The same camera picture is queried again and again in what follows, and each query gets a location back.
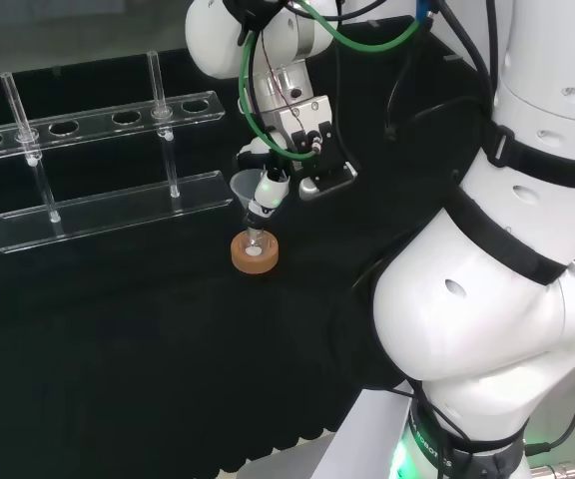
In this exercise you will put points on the clear round-bottom flask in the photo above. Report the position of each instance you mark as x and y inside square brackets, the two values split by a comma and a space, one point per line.
[262, 244]

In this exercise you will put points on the black bench cloth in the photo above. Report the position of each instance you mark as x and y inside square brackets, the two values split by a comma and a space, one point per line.
[143, 349]

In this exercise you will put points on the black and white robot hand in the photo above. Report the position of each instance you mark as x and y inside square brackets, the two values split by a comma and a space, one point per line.
[307, 130]

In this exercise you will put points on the clear acrylic funnel stand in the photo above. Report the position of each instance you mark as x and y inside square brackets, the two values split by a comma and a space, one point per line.
[118, 207]

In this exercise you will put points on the clear plastic funnel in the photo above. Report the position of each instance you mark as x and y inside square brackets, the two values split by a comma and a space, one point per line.
[240, 186]

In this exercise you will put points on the grey metal base plate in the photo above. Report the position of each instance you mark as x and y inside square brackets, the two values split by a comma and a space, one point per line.
[357, 439]

